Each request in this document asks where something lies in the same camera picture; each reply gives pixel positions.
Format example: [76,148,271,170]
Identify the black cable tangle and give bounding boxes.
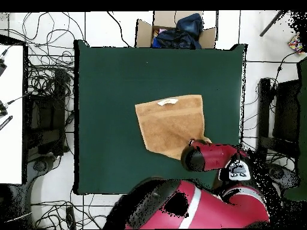
[0,11,86,96]
[31,189,113,229]

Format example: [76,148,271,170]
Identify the single black cable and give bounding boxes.
[106,10,131,48]

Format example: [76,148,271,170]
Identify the orange terry towel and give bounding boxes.
[134,94,212,161]

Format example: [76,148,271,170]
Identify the black stand frame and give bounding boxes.
[255,77,302,166]
[23,68,73,166]

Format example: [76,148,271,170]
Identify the black rod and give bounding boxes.
[258,10,287,37]

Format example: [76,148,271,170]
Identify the black flat strip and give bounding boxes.
[0,115,13,131]

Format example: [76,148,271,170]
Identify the brown cardboard box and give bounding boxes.
[134,10,218,49]

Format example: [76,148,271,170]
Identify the white desk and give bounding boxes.
[0,44,25,185]

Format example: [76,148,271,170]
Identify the green cloth covered table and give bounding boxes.
[284,57,307,202]

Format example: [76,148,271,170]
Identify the dark blue clothes pile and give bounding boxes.
[151,13,204,49]

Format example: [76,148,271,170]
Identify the dark green table cloth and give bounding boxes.
[73,39,248,195]

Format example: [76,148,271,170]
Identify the black device with cable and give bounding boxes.
[0,94,27,118]
[0,45,13,77]

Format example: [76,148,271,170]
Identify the multicoloured speckled item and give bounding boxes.
[287,33,305,55]

